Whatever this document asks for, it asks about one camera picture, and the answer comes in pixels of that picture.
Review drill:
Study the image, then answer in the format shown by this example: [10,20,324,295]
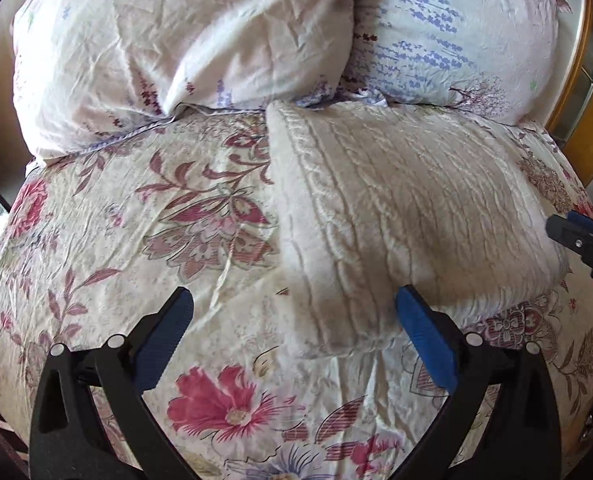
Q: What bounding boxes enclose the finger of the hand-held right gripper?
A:
[545,214,593,262]
[565,211,593,239]

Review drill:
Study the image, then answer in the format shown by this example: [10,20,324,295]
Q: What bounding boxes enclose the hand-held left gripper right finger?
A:
[395,285,562,480]

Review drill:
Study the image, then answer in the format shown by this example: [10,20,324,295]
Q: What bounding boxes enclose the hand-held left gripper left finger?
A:
[29,286,197,480]

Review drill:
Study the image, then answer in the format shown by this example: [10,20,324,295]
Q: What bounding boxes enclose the cream cable-knit sweater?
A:
[265,100,570,358]

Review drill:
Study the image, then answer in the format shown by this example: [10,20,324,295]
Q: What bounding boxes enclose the floral bed sheet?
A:
[0,105,593,480]

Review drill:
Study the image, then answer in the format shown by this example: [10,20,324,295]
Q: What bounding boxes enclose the lavender print pillow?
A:
[344,0,572,126]

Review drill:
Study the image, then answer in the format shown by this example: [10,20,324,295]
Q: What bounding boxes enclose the pale pink pillow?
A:
[12,0,355,158]

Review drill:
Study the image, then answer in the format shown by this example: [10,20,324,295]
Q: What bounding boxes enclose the orange wooden frame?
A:
[524,0,593,188]

